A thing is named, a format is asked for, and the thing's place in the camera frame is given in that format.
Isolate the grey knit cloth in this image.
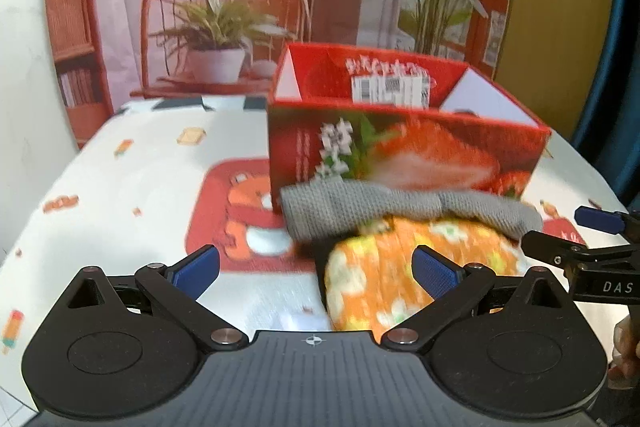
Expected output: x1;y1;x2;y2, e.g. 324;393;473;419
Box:
279;183;544;241

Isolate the orange floral cloth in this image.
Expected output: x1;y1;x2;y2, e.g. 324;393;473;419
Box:
324;217;532;334

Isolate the wooden panel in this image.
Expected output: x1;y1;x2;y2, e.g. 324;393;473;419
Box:
492;0;621;142

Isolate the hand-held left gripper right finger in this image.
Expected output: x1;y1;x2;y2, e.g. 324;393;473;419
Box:
382;246;572;353

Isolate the red cardboard box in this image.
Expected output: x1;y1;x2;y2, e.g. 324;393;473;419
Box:
266;42;552;214

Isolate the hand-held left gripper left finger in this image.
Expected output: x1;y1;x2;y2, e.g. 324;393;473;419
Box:
64;244;249;351

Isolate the person's right hand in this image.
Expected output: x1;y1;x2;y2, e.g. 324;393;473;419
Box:
606;316;640;379

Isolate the printed tablecloth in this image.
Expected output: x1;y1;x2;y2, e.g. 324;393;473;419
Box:
0;93;632;403

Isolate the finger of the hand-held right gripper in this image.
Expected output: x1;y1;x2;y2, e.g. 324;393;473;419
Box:
521;230;592;269
574;205;640;234

